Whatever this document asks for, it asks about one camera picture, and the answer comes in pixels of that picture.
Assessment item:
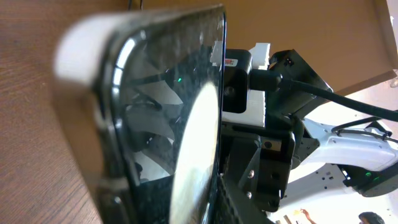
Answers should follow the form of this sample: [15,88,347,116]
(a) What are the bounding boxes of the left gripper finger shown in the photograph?
[214,177,274,224]

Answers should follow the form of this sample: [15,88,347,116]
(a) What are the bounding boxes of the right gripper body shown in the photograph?
[220,50,332,212]

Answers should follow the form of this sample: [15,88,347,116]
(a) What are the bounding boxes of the black Samsung flip phone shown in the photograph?
[53,4,226,223]

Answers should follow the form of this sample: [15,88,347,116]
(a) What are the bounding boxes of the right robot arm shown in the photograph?
[218,49,397,212]

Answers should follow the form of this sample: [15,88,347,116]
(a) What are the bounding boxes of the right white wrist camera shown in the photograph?
[221,43,271,128]

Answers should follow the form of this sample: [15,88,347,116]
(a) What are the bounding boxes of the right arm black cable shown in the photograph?
[248,68,398,123]

